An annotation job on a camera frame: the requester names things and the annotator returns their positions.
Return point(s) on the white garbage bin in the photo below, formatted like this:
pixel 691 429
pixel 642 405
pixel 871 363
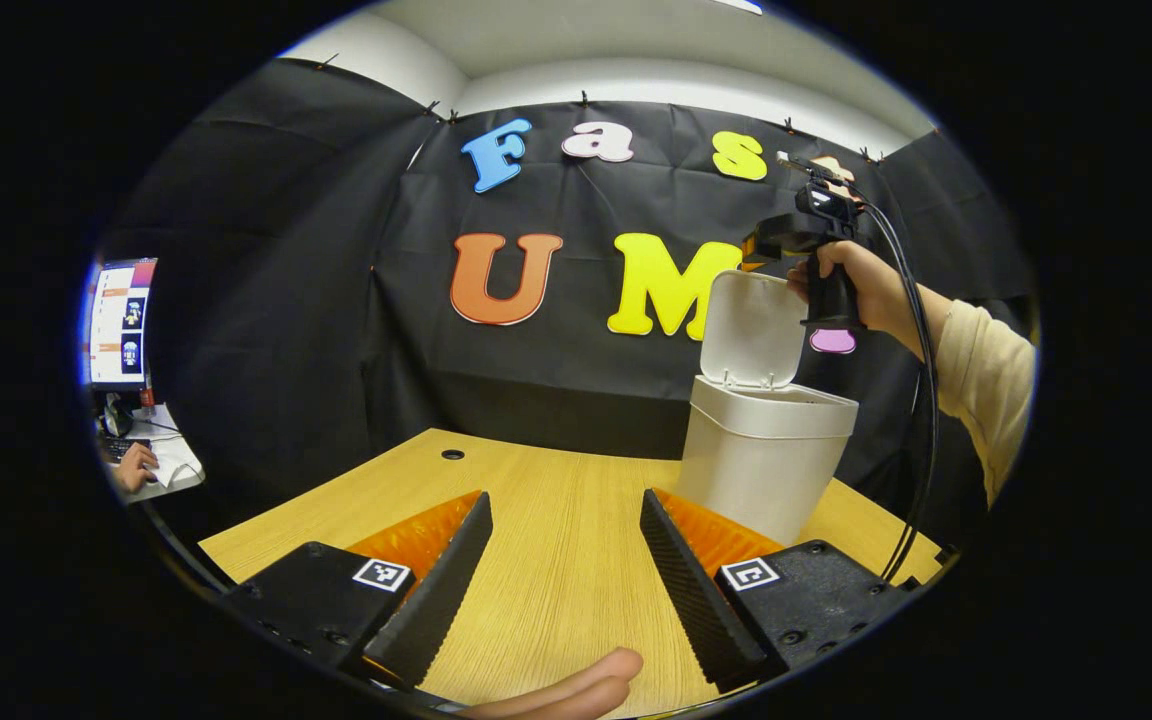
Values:
pixel 761 470

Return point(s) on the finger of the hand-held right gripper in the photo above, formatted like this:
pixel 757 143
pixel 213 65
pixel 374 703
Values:
pixel 752 250

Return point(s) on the computer monitor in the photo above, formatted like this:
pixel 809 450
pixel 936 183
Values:
pixel 121 325

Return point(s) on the white side desk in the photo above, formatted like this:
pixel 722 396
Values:
pixel 171 470

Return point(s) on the wooden desktop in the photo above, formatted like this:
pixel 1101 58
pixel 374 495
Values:
pixel 556 540

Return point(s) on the black keyboard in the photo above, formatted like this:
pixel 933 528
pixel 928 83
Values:
pixel 124 448

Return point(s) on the ceiling light panel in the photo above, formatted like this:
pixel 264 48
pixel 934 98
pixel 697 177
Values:
pixel 741 5

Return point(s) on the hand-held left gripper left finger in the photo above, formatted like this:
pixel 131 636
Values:
pixel 436 595

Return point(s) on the black backdrop cloth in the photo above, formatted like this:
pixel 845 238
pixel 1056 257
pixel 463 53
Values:
pixel 286 350

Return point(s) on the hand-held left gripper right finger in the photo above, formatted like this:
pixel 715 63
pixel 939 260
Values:
pixel 686 590

